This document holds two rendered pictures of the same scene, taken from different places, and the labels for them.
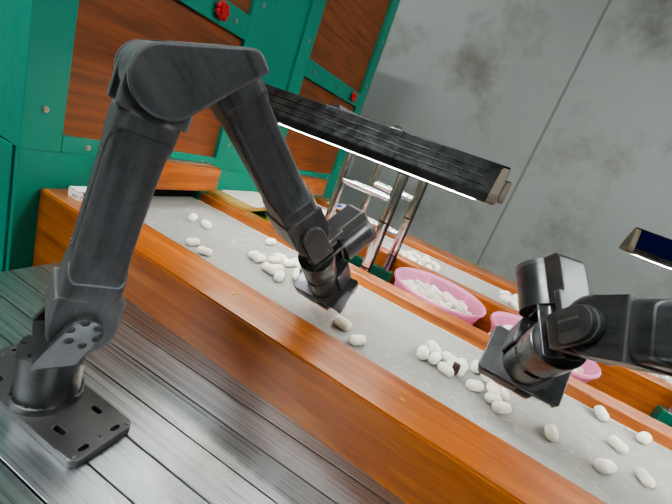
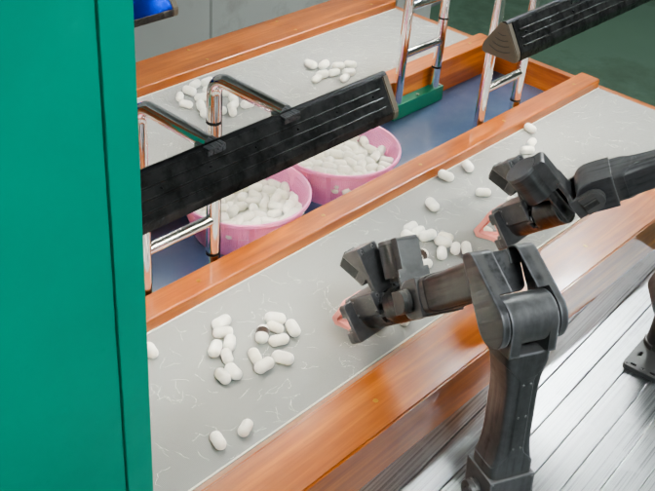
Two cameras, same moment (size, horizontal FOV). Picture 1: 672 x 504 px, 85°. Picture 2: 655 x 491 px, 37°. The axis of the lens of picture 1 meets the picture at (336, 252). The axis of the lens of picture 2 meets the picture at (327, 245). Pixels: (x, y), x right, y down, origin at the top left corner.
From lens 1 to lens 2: 141 cm
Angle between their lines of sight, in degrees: 65
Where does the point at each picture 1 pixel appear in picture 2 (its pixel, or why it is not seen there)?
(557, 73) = not seen: outside the picture
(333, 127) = (238, 169)
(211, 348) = (404, 445)
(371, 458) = not seen: hidden behind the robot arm
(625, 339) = (617, 196)
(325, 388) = (483, 358)
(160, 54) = (561, 304)
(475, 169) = (370, 97)
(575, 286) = (556, 172)
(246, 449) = not seen: hidden behind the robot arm
